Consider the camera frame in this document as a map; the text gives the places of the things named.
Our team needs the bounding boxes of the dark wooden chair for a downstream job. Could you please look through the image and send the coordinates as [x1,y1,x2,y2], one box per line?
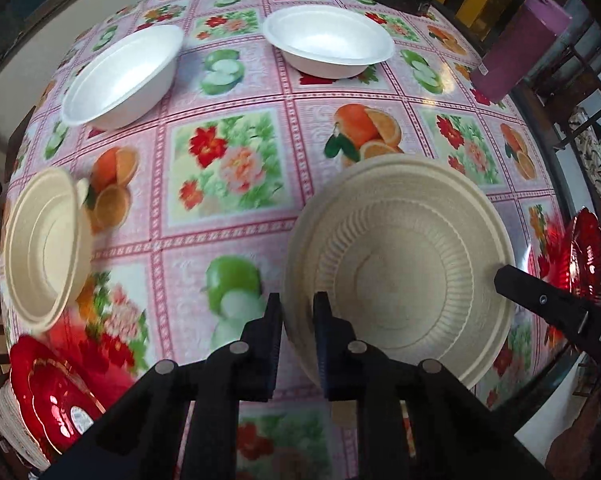
[433,0,576,56]

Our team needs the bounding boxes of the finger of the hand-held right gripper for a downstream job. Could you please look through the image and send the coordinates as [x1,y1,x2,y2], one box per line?
[494,265,588,336]

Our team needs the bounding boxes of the fruit and flower print tablecloth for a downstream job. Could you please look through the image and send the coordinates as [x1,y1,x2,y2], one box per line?
[0,0,568,480]

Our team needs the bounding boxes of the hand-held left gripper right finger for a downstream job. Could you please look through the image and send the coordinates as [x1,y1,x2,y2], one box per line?
[313,291,556,480]

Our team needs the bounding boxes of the striped seat cushion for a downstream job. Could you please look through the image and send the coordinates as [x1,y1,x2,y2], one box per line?
[0,382,48,471]

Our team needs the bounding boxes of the patterned seat cushion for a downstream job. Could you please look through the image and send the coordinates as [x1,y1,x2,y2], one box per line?
[569,107,601,213]

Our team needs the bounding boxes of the white foam bowl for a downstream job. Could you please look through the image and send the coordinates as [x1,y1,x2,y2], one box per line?
[60,25,185,131]
[262,7,396,80]

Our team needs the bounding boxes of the beige ribbed paper bowl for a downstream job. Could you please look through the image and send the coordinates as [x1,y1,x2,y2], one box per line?
[3,167,95,333]
[283,156,517,392]

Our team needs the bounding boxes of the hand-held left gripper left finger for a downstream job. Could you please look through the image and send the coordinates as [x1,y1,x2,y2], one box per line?
[40,292,286,480]

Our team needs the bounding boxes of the person's right forearm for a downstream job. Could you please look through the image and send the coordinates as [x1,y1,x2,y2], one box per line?
[550,385,601,480]

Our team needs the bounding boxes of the purple box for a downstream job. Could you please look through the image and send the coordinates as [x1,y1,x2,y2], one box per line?
[469,0,573,101]

